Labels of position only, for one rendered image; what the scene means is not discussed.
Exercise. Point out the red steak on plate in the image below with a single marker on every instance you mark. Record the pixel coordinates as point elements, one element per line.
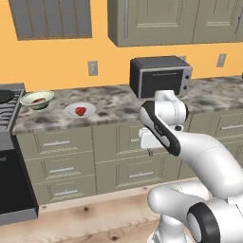
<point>80,111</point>

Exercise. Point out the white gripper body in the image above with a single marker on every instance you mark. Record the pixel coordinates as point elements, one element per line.
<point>148,139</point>

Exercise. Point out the pale green bowl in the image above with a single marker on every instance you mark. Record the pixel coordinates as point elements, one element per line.
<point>39,106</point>

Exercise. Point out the grey wall socket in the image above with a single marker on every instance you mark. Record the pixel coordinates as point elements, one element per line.
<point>92,68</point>
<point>183,58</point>
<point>221,60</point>

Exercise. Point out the white plate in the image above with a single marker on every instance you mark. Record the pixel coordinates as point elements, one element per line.
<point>70,111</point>

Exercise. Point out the wide grey drawer front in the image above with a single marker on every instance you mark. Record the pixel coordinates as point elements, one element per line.
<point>110,174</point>

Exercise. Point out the black pan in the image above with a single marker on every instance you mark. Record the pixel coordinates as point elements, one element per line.
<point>4,96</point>

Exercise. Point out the black toaster oven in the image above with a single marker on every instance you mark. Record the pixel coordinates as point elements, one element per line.
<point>158,80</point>

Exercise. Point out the grey window blind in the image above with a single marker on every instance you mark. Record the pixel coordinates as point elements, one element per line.
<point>50,17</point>

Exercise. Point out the wide grey wall cupboard door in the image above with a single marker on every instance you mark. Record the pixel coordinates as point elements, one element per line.
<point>158,19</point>

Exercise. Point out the black and grey stove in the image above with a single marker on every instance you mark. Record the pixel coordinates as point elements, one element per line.
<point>12,177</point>

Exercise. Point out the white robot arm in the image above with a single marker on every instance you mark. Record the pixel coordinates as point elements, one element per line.
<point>209,158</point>

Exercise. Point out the narrow grey cupboard panel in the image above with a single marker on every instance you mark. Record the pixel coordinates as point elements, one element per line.
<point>199,123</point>

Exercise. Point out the red steak in bowl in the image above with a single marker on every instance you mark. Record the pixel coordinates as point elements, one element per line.
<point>38,100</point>

